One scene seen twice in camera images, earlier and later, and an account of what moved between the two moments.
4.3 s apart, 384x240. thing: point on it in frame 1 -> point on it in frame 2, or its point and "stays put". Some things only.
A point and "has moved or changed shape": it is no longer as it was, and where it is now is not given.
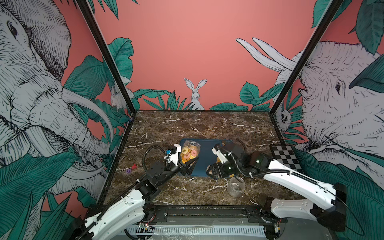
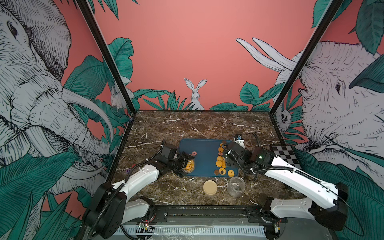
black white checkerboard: [285, 155] stays put
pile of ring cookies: [188, 154] has moved or changed shape
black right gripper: [215, 166] -> [229, 163]
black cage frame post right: [323, 24] stays put
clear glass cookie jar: [235, 188] stays put
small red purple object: [134, 167] stays put
